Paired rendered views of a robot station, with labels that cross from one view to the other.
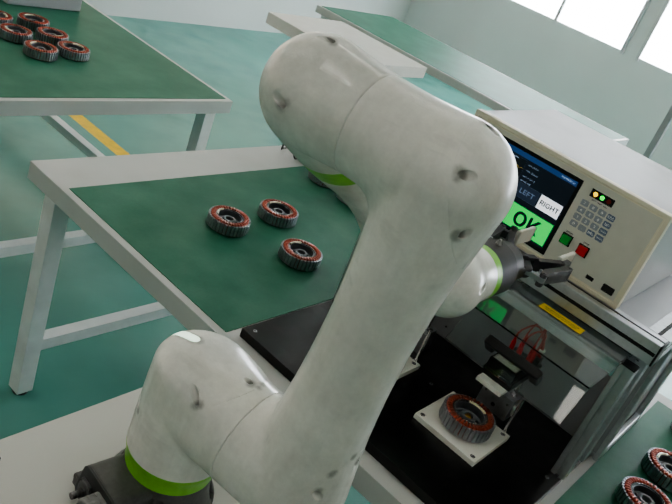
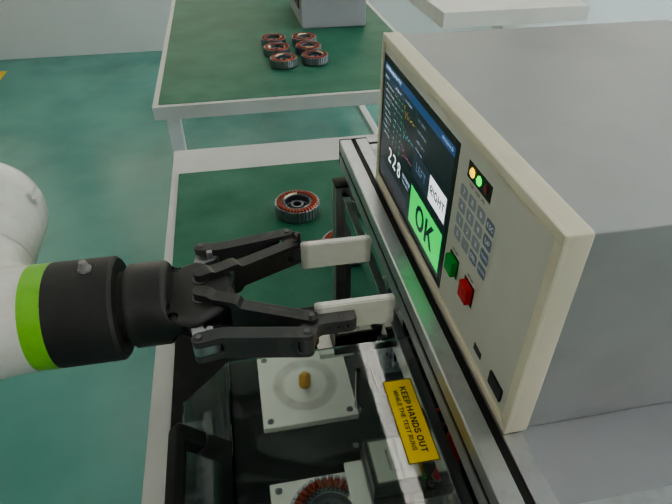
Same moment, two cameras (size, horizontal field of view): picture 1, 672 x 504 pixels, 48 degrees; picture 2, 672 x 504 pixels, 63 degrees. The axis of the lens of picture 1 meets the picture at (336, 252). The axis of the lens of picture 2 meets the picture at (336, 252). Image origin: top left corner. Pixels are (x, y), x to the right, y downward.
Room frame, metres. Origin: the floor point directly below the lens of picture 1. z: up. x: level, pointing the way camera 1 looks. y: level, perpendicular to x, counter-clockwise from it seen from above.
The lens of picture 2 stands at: (1.04, -0.63, 1.51)
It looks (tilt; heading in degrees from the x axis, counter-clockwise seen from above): 37 degrees down; 47
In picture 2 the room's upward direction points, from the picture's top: straight up
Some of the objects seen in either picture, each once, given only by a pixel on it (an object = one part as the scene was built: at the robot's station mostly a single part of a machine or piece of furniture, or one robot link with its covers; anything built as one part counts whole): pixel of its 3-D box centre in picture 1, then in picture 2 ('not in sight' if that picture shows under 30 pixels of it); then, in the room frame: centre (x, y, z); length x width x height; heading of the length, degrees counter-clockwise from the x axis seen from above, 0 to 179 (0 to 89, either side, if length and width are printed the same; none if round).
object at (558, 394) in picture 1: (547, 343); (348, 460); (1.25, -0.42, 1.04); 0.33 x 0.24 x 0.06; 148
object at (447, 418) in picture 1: (467, 417); not in sight; (1.27, -0.37, 0.80); 0.11 x 0.11 x 0.04
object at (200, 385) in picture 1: (197, 413); not in sight; (0.75, 0.09, 1.01); 0.16 x 0.13 x 0.19; 66
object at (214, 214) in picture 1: (228, 220); (297, 206); (1.75, 0.29, 0.77); 0.11 x 0.11 x 0.04
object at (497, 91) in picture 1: (446, 120); not in sight; (5.21, -0.37, 0.38); 2.10 x 0.90 x 0.75; 58
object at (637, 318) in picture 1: (549, 241); (566, 260); (1.61, -0.43, 1.09); 0.68 x 0.44 x 0.05; 58
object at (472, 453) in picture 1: (462, 426); not in sight; (1.27, -0.37, 0.78); 0.15 x 0.15 x 0.01; 58
